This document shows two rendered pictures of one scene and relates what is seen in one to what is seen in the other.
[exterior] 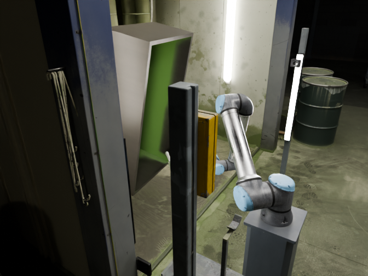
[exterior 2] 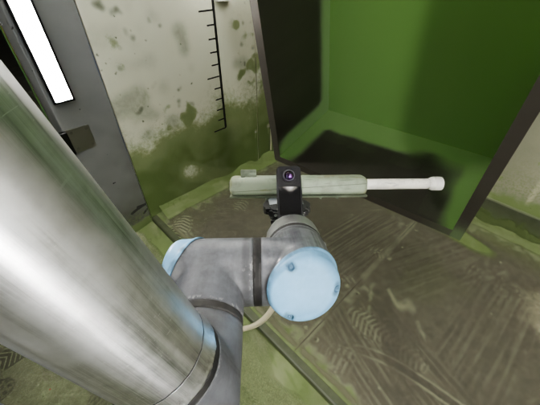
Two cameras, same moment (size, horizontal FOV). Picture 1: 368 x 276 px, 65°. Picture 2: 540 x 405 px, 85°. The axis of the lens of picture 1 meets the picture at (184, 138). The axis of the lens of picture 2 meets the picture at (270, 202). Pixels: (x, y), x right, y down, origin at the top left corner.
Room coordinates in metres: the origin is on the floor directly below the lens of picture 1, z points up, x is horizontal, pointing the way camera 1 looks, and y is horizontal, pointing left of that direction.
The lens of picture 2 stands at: (2.05, -0.47, 1.02)
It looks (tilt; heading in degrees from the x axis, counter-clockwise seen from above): 40 degrees down; 103
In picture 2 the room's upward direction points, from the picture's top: straight up
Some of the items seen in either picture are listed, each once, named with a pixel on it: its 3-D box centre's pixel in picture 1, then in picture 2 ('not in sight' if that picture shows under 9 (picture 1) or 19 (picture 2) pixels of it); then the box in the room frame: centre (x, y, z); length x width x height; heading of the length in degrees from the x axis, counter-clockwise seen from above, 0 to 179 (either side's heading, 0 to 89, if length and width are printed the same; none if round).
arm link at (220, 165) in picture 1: (217, 166); (214, 278); (1.93, -0.26, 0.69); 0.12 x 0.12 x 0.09; 15
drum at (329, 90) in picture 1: (318, 111); not in sight; (3.86, -1.91, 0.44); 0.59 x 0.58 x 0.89; 162
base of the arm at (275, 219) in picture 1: (277, 210); not in sight; (1.40, -0.56, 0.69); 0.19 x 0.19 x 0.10
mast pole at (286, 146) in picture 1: (291, 118); not in sight; (2.59, -1.04, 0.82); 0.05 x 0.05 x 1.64; 57
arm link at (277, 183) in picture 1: (279, 191); not in sight; (1.40, -0.55, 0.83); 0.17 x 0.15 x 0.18; 105
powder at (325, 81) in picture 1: (324, 81); not in sight; (3.86, -1.91, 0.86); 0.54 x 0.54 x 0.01
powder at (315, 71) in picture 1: (313, 72); not in sight; (4.50, -2.03, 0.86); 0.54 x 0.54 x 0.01
